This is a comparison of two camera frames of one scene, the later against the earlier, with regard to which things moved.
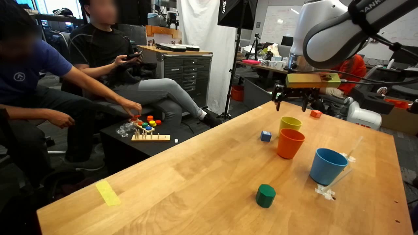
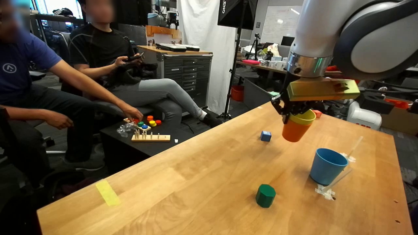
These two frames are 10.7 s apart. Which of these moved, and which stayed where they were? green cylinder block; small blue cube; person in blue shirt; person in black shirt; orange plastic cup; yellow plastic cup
Moved: yellow plastic cup; orange plastic cup
Stayed: green cylinder block; person in black shirt; small blue cube; person in blue shirt
